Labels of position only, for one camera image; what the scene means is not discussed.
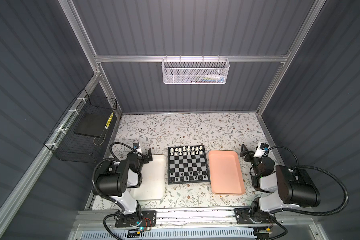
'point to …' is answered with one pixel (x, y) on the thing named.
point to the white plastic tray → (152, 186)
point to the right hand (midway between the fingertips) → (252, 147)
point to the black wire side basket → (81, 136)
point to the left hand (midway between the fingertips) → (141, 149)
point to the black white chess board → (187, 164)
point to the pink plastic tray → (226, 175)
